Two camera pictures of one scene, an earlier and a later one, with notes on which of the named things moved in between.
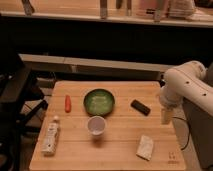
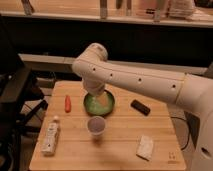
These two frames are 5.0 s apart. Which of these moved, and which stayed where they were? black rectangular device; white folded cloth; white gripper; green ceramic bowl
Moved: white gripper
Stayed: green ceramic bowl; black rectangular device; white folded cloth
